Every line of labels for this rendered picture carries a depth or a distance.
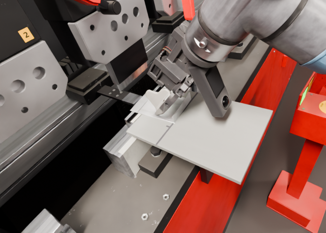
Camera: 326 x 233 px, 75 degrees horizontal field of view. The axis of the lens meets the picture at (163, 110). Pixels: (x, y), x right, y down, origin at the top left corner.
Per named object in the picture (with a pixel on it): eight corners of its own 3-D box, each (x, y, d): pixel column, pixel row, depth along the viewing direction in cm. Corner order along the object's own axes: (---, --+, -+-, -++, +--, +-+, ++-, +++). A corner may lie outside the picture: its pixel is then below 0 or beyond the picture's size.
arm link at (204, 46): (250, 29, 32) (228, 57, 27) (231, 49, 36) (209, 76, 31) (212, -4, 32) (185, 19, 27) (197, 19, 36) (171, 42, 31)
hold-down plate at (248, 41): (241, 59, 81) (241, 53, 79) (227, 58, 84) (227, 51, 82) (265, 26, 97) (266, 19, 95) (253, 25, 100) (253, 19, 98)
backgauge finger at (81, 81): (125, 120, 53) (118, 106, 50) (68, 97, 67) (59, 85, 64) (153, 91, 60) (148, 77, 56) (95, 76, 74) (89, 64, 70)
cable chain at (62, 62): (69, 75, 75) (63, 66, 72) (60, 73, 78) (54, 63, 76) (135, 29, 94) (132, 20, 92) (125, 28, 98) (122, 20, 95)
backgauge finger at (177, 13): (207, 36, 78) (206, 23, 74) (153, 32, 92) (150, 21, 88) (221, 22, 84) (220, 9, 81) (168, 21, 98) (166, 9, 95)
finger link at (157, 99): (141, 100, 50) (159, 74, 43) (160, 116, 50) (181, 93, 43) (134, 107, 48) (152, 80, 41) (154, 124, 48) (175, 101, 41)
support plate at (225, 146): (240, 185, 35) (240, 182, 34) (126, 134, 49) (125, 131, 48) (272, 113, 44) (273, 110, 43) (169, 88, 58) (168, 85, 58)
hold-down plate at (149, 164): (156, 179, 52) (153, 173, 50) (140, 170, 55) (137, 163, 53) (210, 103, 67) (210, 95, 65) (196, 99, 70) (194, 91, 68)
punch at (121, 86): (123, 92, 45) (105, 53, 39) (116, 91, 47) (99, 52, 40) (150, 68, 51) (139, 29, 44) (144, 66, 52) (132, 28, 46)
